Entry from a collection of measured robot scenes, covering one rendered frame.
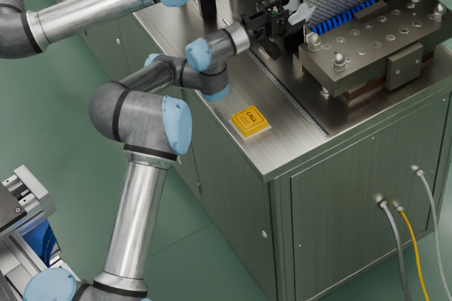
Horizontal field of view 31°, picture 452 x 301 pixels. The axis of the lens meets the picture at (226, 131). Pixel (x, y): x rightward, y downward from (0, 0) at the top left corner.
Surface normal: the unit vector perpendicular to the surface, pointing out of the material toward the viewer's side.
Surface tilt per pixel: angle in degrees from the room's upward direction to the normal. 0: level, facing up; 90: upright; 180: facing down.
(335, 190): 90
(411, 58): 90
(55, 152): 0
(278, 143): 0
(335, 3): 90
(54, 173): 0
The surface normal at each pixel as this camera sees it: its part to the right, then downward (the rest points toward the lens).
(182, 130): 0.97, 0.05
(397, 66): 0.50, 0.63
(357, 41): -0.08, -0.65
